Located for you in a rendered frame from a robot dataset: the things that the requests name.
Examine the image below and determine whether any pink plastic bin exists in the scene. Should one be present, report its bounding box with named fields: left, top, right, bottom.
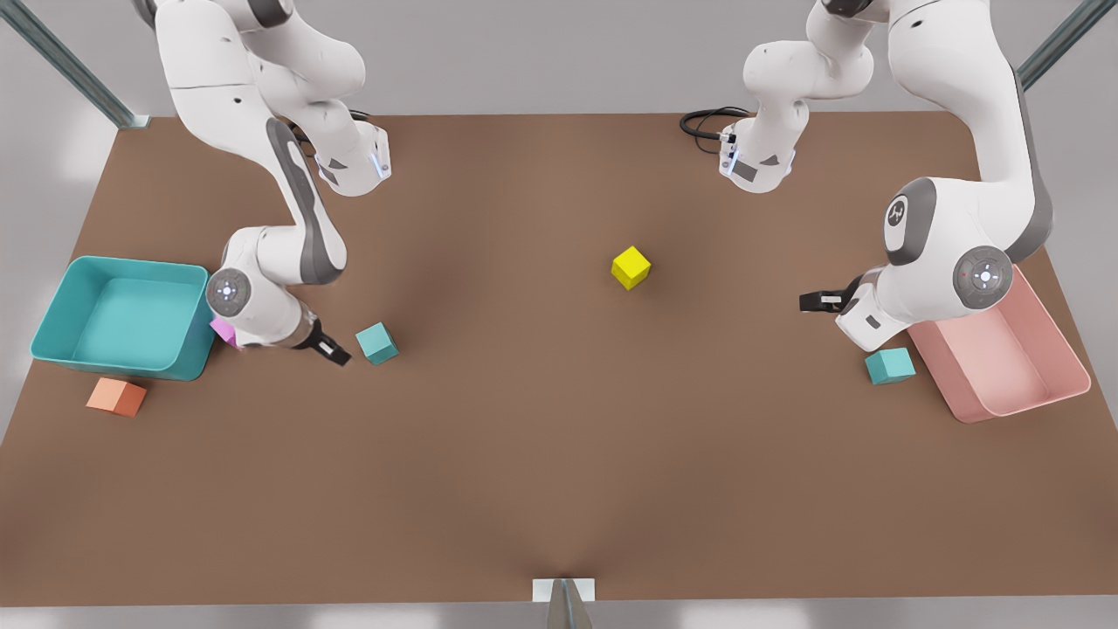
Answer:
left=906, top=265, right=1093, bottom=425

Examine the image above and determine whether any silver frame post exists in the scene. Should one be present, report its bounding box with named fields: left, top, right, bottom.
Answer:
left=532, top=577, right=597, bottom=629
left=1017, top=0, right=1118, bottom=92
left=0, top=0, right=149, bottom=130

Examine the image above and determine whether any blue cube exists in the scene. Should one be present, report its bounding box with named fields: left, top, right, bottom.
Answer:
left=355, top=322, right=400, bottom=366
left=865, top=347, right=917, bottom=386

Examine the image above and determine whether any black cable loop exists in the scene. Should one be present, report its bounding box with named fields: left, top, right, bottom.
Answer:
left=680, top=107, right=754, bottom=156

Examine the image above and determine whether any yellow cube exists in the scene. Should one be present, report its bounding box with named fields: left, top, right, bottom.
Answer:
left=611, top=245, right=652, bottom=291

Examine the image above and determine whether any orange cube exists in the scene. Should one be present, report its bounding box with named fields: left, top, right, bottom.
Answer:
left=86, top=377, right=148, bottom=418

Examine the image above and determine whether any teal plastic bin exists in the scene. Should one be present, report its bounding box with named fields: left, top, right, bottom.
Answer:
left=31, top=255, right=217, bottom=382

